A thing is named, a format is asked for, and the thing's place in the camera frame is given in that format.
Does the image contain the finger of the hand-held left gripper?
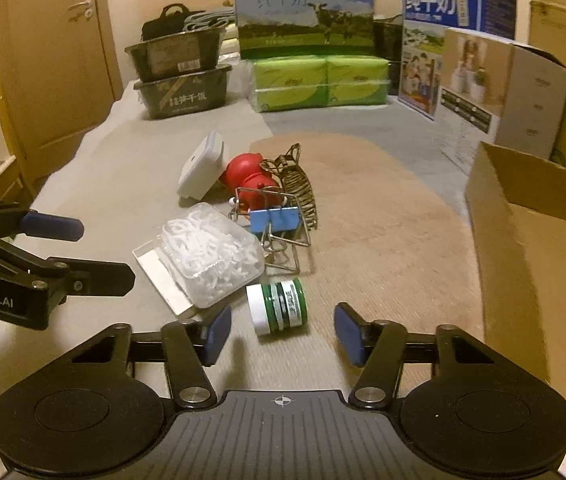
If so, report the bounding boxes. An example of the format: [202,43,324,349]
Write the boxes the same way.
[0,232,136,297]
[0,198,85,242]

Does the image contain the grey folded cloth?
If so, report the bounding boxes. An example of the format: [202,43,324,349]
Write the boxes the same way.
[183,9,238,32]

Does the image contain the green and white jar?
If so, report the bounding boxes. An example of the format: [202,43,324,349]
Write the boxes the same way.
[246,279,310,337]

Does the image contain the white square case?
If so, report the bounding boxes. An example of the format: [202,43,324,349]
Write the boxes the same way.
[178,131,226,200]

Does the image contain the red toy figure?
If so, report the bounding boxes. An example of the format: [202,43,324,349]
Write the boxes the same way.
[224,151,284,212]

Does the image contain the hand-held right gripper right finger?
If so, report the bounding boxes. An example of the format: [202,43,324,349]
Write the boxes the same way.
[334,302,506,409]

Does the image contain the wooden door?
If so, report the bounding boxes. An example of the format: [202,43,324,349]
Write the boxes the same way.
[0,0,124,188]

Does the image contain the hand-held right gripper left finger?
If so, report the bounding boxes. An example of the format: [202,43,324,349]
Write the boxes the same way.
[65,306,234,411]

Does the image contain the beige oval mat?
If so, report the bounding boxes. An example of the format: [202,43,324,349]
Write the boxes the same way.
[248,132,486,361]

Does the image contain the black box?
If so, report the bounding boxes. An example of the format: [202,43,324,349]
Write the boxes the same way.
[373,16,406,61]

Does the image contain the metal wire rack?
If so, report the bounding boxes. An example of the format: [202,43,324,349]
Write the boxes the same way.
[228,186,314,274]

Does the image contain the blue milk carton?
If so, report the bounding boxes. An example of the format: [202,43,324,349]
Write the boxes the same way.
[397,0,518,122]

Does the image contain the blue binder clip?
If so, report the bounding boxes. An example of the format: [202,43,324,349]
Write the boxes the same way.
[249,206,304,235]

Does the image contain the black handbag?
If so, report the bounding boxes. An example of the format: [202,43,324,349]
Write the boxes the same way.
[139,4,204,42]

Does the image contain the green tissue pack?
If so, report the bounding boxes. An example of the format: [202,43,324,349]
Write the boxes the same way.
[325,55,392,107]
[249,56,331,113]

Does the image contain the green cow print milk carton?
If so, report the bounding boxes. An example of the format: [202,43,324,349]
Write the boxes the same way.
[232,0,376,60]

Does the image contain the white humidifier box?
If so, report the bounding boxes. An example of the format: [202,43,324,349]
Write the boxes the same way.
[438,27,566,161]

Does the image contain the leopard print hair claw clip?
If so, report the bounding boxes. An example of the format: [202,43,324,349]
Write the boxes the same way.
[260,144,320,231]

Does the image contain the cream folded towel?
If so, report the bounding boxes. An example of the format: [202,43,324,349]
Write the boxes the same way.
[219,22,242,57]

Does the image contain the clear plastic box white pieces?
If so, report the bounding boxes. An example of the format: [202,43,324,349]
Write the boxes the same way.
[155,202,266,309]

